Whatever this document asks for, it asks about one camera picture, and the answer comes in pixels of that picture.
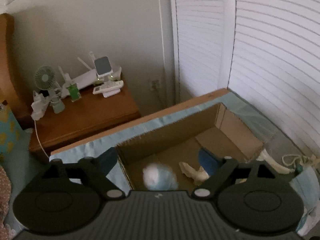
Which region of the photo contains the small screen device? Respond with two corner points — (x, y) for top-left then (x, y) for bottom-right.
(94, 56), (112, 78)

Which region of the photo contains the white wifi router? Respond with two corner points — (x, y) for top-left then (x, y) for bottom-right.
(58, 51), (122, 98)

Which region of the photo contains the yellow blue paper bag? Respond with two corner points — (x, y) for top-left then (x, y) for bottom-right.
(0, 103), (23, 154)

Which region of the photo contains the blue face mask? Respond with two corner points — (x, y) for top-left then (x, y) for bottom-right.
(290, 167), (319, 236)

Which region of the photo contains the blue white plush toy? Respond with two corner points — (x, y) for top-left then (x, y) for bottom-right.
(143, 163), (178, 191)

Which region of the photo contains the white remote control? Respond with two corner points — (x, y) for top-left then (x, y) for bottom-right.
(93, 80), (124, 94)

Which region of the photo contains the green spray bottle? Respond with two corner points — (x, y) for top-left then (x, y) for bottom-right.
(66, 80), (81, 102)

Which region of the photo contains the cream knotted cloth toy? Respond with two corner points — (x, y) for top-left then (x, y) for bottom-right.
(178, 162), (210, 186)

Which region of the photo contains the small green desk fan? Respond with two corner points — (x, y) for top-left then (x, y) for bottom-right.
(35, 66), (65, 114)

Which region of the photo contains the white bone toy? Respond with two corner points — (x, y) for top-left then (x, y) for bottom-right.
(256, 149), (295, 174)

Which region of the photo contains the white power strip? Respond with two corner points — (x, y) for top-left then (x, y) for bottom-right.
(31, 91), (52, 121)

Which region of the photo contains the open brown cardboard box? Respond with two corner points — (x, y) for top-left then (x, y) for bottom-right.
(116, 103), (264, 192)

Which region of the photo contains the brown floral cloth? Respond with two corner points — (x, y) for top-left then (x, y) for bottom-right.
(0, 166), (11, 240)

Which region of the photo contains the wooden nightstand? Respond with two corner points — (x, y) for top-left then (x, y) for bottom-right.
(29, 85), (141, 155)

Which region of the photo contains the wooden headboard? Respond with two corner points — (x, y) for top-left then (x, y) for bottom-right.
(1, 13), (32, 126)

